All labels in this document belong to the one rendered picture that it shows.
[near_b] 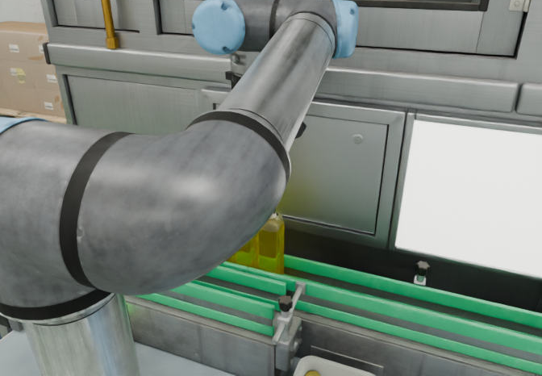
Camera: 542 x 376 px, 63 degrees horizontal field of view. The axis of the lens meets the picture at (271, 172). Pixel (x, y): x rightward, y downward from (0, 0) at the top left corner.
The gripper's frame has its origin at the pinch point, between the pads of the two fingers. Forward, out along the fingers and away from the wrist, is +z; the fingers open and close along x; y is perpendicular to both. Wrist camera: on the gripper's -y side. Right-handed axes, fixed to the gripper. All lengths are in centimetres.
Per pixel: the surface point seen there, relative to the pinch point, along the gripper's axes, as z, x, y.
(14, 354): 47, 41, 44
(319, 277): 29.9, -14.0, -4.6
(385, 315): 29.4, -13.3, -22.2
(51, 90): 82, -105, 387
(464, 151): -2.9, -32.2, -25.1
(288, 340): 31.7, 3.9, -10.5
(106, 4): -28, -1, 52
